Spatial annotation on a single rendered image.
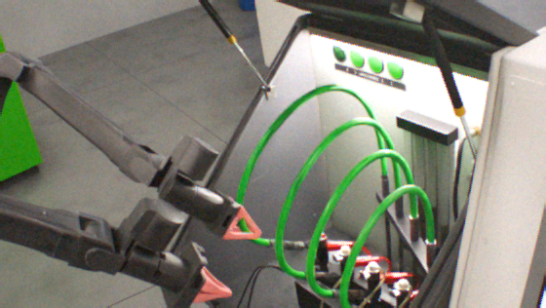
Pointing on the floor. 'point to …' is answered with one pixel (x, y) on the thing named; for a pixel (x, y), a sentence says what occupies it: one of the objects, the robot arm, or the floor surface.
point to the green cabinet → (16, 139)
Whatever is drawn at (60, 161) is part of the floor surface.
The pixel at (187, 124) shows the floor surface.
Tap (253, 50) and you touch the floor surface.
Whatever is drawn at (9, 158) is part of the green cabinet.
